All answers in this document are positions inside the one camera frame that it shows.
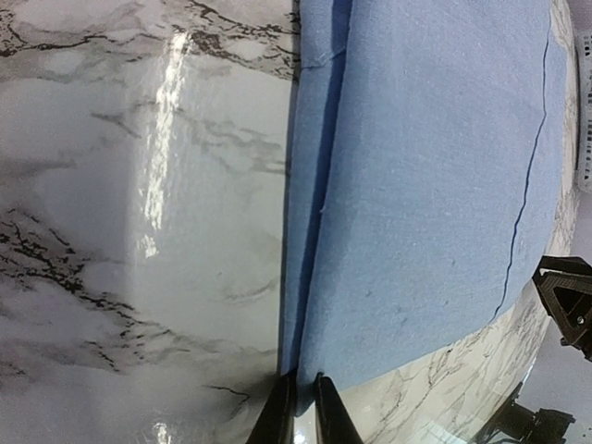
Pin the light blue long sleeve shirt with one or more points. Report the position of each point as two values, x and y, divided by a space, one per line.
425 170

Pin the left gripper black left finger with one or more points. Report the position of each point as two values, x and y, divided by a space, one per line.
275 422

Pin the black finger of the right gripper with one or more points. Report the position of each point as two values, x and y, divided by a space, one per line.
564 288

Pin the white plastic basket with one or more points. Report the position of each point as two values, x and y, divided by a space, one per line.
584 156

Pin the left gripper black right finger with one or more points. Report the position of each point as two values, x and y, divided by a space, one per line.
333 422

